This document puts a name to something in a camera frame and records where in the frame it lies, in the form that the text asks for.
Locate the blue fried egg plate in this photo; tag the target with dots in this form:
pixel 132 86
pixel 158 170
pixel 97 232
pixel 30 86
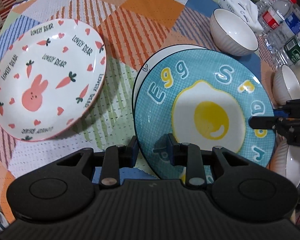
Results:
pixel 210 80

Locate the white tissue pack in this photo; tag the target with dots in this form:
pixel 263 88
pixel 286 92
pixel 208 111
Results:
pixel 242 7

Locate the white ribbed bowl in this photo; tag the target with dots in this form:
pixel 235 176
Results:
pixel 236 30
pixel 290 85
pixel 293 165

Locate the blue label water bottle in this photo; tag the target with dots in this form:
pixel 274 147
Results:
pixel 293 23

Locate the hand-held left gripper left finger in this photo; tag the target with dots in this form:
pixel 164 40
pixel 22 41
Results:
pixel 133 153

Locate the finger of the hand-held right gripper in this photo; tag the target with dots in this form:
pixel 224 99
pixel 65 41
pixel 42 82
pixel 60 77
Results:
pixel 297 108
pixel 262 123

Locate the white black-rimmed plate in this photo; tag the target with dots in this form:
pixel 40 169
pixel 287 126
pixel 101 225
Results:
pixel 152 61

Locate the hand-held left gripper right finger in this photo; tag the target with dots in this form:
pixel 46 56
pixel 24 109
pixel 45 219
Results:
pixel 170 150

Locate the red label water bottle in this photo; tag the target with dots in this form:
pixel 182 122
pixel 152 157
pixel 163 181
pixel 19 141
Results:
pixel 272 19

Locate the green label water bottle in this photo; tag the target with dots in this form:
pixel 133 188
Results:
pixel 293 52

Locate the white rabbit carrot plate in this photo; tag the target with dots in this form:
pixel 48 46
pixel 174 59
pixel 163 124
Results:
pixel 40 80

